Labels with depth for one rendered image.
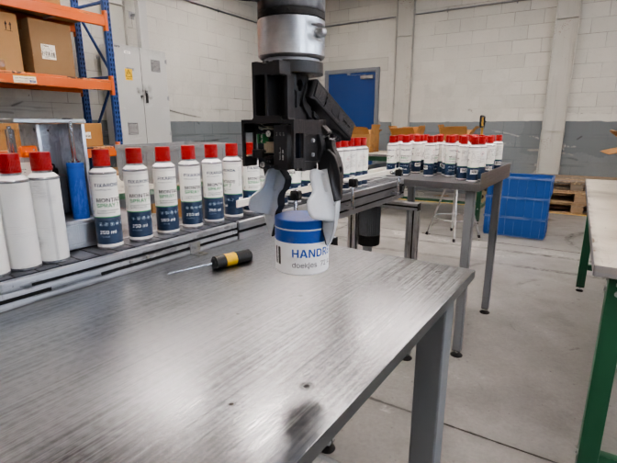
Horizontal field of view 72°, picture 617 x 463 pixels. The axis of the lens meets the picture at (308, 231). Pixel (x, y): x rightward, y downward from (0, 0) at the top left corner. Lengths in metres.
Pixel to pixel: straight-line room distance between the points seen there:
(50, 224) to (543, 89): 7.28
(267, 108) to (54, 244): 0.57
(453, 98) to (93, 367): 7.53
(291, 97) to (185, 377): 0.36
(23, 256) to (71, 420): 0.42
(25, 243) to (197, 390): 0.47
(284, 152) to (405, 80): 7.65
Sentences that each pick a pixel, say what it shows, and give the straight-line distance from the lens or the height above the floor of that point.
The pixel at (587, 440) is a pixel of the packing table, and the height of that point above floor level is 0.24.
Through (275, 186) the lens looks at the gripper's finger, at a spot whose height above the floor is 1.06.
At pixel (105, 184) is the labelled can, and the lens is 0.96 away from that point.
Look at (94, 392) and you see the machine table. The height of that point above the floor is 0.83.
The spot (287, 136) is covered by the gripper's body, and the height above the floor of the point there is 1.12.
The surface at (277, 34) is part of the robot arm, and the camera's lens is 0.49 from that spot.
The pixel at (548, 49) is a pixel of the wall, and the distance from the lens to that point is 7.74.
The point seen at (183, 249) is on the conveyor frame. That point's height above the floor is 0.85.
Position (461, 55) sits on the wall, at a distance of 7.93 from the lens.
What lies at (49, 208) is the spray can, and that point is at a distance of 0.91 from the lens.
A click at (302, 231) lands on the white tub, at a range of 0.52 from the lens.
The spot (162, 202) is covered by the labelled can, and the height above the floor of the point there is 0.96.
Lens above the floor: 1.13
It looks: 14 degrees down
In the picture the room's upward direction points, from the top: straight up
